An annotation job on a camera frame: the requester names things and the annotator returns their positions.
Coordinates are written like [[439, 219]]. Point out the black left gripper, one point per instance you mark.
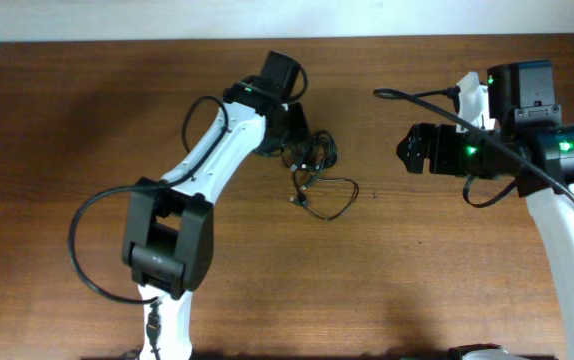
[[296, 128]]

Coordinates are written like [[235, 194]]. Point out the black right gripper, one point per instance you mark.
[[434, 148]]

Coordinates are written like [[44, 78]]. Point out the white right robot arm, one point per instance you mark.
[[510, 124]]

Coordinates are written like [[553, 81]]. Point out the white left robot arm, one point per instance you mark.
[[169, 237]]

